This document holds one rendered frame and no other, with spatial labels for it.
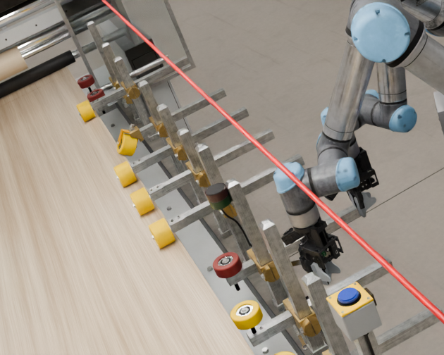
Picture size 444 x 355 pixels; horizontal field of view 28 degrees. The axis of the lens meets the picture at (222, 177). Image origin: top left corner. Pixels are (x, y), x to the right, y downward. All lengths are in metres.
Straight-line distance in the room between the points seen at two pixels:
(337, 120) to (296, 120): 3.02
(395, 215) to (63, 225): 1.62
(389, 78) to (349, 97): 0.30
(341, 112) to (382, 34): 0.32
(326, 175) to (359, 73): 0.25
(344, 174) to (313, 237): 0.19
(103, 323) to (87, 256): 0.40
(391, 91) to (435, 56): 0.48
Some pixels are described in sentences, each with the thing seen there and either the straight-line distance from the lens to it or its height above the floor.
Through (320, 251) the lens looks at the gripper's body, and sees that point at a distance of 2.16.
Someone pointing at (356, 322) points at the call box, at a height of 1.19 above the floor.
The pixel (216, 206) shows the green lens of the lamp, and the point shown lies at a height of 1.11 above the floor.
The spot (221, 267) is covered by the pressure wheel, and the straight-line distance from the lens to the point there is 2.51.
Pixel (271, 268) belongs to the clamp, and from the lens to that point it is 2.49.
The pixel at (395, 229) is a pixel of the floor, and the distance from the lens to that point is 3.99.
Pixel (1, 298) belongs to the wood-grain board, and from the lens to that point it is 2.92.
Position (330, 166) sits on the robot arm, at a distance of 2.08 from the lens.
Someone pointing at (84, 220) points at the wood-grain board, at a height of 0.90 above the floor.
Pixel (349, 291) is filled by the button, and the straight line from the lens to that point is 1.72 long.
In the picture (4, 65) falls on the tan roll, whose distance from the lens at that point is 4.54.
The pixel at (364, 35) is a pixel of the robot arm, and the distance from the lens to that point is 1.88.
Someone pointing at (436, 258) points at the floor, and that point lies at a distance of 3.76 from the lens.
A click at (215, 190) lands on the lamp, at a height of 1.15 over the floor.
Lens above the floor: 2.28
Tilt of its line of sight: 28 degrees down
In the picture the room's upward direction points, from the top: 23 degrees counter-clockwise
